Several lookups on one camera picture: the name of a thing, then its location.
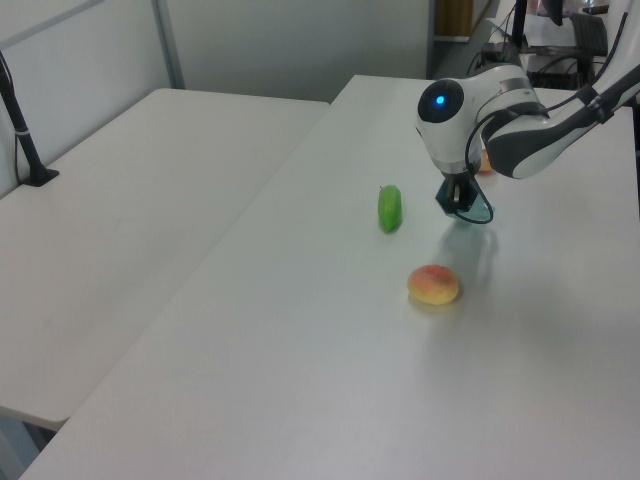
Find grey aluminium partition post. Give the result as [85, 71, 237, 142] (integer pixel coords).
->
[151, 0, 186, 91]

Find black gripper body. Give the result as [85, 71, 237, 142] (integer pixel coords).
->
[438, 168, 480, 202]

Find black monitor stand pole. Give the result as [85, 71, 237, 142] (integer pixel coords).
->
[512, 0, 528, 49]

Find green toy cucumber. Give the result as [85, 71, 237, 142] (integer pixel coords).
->
[376, 183, 404, 234]

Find black pole with base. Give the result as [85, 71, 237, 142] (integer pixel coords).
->
[0, 49, 60, 188]

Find black office chair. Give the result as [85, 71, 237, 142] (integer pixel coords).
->
[569, 11, 610, 57]

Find brown wooden cabinet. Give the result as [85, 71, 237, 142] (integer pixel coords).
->
[433, 0, 474, 39]

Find orange yellow toy peach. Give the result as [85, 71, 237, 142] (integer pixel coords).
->
[406, 263, 460, 306]

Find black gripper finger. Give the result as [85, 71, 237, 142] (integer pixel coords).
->
[456, 183, 481, 212]
[432, 181, 455, 215]

